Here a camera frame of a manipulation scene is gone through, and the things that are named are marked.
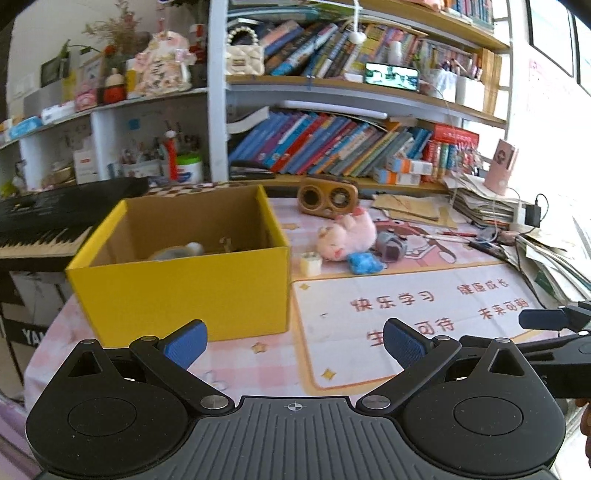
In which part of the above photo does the yellow packing tape roll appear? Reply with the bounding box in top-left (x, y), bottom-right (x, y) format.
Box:
top-left (148, 246), bottom-right (194, 261)

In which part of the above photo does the purple toy truck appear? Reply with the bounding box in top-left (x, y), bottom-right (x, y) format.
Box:
top-left (374, 230), bottom-right (407, 263)

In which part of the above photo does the white charger plug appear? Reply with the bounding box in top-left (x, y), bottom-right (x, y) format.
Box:
top-left (300, 252), bottom-right (322, 278)

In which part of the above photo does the white spray bottle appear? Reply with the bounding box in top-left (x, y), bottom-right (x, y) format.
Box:
top-left (185, 242), bottom-right (204, 256)

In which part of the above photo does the black binder clip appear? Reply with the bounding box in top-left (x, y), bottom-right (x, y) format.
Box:
top-left (219, 237), bottom-right (233, 253)

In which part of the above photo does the cartoon desk mat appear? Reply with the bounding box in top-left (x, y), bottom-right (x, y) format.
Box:
top-left (283, 221), bottom-right (539, 395)

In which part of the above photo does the blue crumpled packet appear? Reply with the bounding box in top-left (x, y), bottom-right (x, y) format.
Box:
top-left (346, 252), bottom-right (385, 275)

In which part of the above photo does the black power adapter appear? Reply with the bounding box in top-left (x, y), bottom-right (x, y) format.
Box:
top-left (525, 193), bottom-right (549, 228)

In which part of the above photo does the yellow cardboard box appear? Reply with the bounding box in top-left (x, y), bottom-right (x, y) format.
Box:
top-left (66, 185), bottom-right (290, 347)

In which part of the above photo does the pink pig plush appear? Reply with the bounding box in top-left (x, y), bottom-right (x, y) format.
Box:
top-left (315, 207), bottom-right (378, 262)

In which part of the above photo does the pink portable fan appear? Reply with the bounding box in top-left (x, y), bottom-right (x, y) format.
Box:
top-left (484, 140), bottom-right (518, 195)

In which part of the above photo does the pink checked tablecloth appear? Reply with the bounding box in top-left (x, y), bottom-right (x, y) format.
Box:
top-left (22, 197), bottom-right (555, 411)

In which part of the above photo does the checkered board box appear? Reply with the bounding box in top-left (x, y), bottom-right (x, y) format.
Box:
top-left (146, 182), bottom-right (249, 198)

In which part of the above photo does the black electronic keyboard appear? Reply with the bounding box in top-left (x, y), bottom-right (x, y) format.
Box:
top-left (1, 177), bottom-right (149, 272)

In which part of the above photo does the wooden retro radio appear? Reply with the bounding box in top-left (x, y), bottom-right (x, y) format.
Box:
top-left (297, 175), bottom-right (359, 219)

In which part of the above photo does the white green-lid jar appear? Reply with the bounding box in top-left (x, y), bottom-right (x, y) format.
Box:
top-left (176, 152), bottom-right (204, 184)

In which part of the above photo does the white pen holder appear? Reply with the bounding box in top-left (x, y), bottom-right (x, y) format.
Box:
top-left (122, 159), bottom-right (162, 178)

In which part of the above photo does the red round doll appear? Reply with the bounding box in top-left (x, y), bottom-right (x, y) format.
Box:
top-left (103, 68), bottom-right (126, 104)

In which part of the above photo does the white bookshelf unit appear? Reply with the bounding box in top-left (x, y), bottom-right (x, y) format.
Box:
top-left (1, 1), bottom-right (509, 191)

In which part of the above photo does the smartphone on shelf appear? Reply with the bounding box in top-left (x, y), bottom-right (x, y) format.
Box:
top-left (363, 63), bottom-right (420, 92)

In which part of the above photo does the pink paper doll decoration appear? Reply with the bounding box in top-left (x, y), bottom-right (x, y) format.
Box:
top-left (133, 30), bottom-right (197, 97)

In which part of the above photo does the cream quilted handbag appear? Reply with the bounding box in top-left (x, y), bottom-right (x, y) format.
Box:
top-left (225, 26), bottom-right (266, 76)

